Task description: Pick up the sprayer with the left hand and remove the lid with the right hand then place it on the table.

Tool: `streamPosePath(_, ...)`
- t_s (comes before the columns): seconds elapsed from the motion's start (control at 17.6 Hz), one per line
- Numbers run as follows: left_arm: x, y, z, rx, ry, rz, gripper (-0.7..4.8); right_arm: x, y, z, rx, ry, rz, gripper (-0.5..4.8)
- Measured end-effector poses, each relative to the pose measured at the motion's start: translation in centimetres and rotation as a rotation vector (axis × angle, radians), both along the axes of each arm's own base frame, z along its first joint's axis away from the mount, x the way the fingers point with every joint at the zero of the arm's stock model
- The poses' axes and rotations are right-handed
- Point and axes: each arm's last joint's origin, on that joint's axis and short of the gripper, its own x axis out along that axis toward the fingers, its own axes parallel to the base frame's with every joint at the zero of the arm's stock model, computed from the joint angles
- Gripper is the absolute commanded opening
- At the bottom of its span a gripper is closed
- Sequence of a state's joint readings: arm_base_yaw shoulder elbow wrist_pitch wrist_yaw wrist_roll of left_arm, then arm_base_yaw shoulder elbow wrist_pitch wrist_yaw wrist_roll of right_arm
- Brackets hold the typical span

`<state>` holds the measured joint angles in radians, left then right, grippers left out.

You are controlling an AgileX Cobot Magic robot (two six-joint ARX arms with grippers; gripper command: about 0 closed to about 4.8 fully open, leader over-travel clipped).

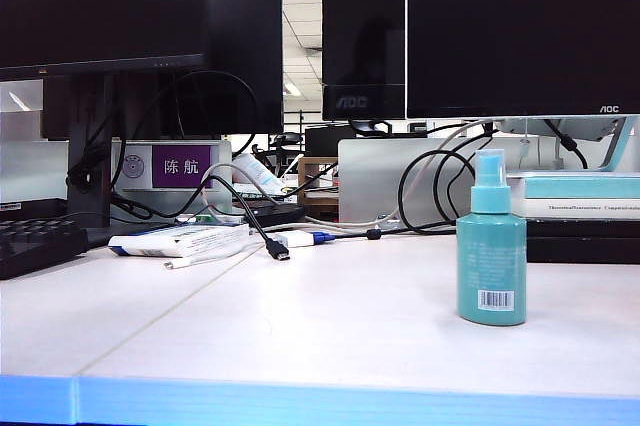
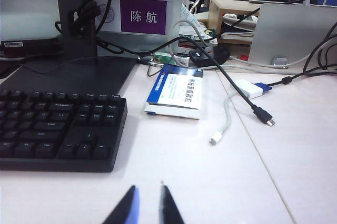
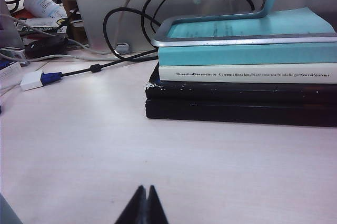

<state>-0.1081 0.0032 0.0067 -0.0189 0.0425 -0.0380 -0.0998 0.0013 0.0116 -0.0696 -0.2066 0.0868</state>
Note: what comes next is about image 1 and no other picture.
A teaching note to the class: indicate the translucent blue sprayer lid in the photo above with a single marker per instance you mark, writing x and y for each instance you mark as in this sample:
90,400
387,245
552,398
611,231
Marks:
492,168

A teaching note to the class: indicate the teal spray bottle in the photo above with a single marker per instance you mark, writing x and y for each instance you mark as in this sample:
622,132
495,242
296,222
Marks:
491,266

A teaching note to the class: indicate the plain silver partition panel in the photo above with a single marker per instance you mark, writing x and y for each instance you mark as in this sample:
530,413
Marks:
370,176

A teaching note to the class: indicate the black flat hub device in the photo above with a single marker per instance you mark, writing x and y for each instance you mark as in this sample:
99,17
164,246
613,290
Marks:
275,215

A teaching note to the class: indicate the white blue VGA adapter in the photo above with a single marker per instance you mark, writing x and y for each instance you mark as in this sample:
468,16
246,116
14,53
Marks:
305,238

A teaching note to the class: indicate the black office chair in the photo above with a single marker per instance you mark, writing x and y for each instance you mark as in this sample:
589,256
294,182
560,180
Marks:
280,148

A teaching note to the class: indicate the white tube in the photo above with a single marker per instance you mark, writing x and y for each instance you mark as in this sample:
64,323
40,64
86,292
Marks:
255,168

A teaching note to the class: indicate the purple name sign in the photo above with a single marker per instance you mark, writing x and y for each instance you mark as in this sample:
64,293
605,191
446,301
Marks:
181,166

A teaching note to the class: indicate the white blue flat box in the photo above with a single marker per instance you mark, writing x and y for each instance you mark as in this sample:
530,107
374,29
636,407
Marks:
175,242

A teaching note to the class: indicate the small black AOC monitor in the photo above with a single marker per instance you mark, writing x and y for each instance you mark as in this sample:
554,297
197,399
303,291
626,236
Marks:
362,36

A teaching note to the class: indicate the black monitor rear side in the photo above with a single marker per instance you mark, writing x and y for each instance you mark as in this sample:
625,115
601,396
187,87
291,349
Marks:
250,46

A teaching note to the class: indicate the silver partition panel with sign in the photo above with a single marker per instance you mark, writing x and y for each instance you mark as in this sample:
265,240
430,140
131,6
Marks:
135,196

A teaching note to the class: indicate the teal white box stack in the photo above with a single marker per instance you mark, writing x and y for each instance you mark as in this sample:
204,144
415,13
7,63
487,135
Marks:
575,193

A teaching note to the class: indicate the wide black AOC monitor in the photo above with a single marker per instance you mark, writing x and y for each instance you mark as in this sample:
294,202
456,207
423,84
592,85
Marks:
525,26

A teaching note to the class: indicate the large black computer monitor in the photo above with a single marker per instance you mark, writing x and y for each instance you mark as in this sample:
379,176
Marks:
100,1

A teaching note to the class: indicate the white teal monitor stand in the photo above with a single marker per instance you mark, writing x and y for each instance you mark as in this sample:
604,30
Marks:
605,133

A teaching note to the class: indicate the black keyboard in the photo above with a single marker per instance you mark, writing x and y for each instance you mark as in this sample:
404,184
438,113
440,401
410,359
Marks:
35,246

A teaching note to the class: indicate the black monitor stand post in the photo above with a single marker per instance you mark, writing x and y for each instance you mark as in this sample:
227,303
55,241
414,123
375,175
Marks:
90,161

